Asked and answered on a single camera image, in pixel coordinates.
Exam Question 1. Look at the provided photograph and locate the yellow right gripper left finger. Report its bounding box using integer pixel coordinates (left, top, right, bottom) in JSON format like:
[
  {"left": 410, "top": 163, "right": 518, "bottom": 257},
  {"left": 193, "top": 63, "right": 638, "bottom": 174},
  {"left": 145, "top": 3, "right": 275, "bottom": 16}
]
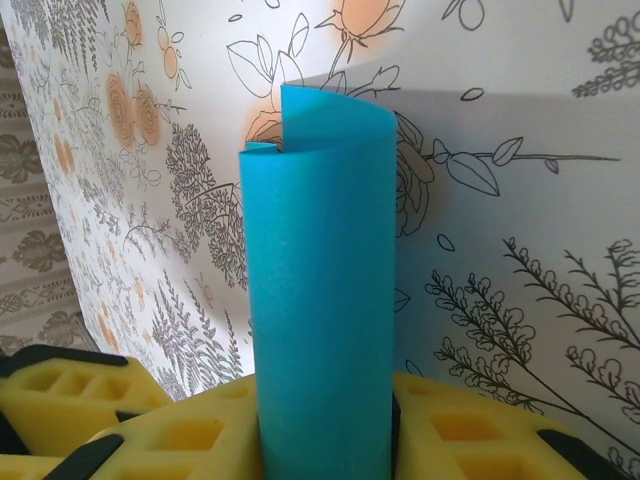
[{"left": 0, "top": 343, "right": 261, "bottom": 480}]

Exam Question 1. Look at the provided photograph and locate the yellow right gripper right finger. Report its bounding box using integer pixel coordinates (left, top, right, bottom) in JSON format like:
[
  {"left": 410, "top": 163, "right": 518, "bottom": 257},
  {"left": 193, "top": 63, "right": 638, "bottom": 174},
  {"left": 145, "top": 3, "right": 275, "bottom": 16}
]
[{"left": 388, "top": 370, "right": 640, "bottom": 480}]

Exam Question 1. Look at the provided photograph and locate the floral patterned table cover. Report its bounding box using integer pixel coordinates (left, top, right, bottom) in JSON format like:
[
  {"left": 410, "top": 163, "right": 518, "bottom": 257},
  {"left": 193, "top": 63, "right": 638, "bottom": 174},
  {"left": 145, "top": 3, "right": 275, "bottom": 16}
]
[{"left": 0, "top": 0, "right": 640, "bottom": 480}]

